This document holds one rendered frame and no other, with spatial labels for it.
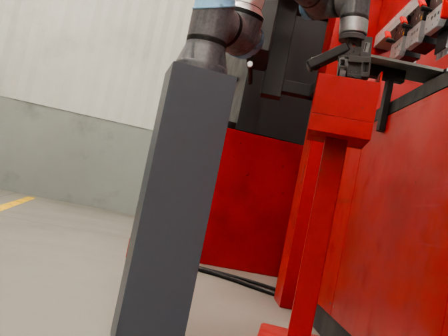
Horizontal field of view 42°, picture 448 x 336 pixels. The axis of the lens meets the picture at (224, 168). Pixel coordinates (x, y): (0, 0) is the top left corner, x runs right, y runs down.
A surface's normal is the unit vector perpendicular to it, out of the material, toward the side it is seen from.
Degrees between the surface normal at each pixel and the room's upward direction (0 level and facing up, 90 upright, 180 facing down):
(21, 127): 90
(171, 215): 90
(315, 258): 90
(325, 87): 90
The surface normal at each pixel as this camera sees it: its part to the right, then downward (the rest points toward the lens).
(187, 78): 0.22, -0.01
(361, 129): -0.12, -0.09
